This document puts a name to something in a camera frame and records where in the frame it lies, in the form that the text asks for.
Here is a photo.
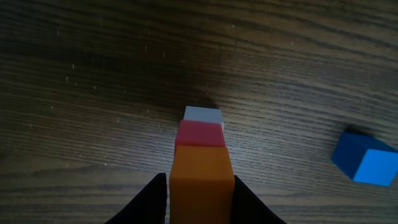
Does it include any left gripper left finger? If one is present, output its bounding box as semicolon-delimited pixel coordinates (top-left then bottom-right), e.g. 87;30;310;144
104;172;169;224

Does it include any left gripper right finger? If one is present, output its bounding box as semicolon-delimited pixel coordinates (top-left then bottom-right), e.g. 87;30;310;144
231;174;287;224

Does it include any orange cube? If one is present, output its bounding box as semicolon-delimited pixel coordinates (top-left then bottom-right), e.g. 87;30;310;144
169;145;236;224

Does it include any red cube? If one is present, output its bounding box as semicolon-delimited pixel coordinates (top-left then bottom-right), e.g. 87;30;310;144
174;119;227;154

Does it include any white cube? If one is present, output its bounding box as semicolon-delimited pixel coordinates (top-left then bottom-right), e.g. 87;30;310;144
182;105;226;131

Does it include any blue cube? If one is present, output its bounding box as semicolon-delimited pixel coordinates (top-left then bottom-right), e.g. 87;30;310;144
330;131;398;188

